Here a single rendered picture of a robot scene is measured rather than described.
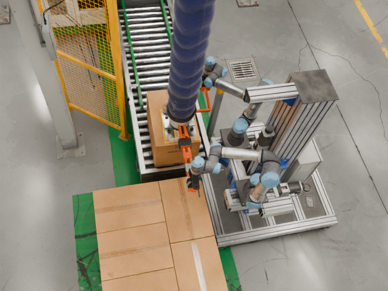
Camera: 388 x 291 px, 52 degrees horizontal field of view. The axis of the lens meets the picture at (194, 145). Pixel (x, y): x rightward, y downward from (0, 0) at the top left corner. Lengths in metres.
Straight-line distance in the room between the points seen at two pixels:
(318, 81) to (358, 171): 2.46
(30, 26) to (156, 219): 1.84
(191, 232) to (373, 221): 2.13
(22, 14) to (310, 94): 1.99
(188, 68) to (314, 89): 0.80
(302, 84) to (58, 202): 2.76
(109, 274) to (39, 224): 1.12
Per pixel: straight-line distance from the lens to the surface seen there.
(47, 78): 3.58
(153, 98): 3.70
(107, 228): 3.57
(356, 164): 5.02
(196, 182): 2.79
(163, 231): 3.54
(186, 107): 2.94
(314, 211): 4.30
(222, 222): 3.98
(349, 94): 5.57
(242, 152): 2.70
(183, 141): 3.09
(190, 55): 2.49
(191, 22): 2.30
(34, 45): 3.29
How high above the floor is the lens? 3.92
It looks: 60 degrees down
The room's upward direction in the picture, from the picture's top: 11 degrees clockwise
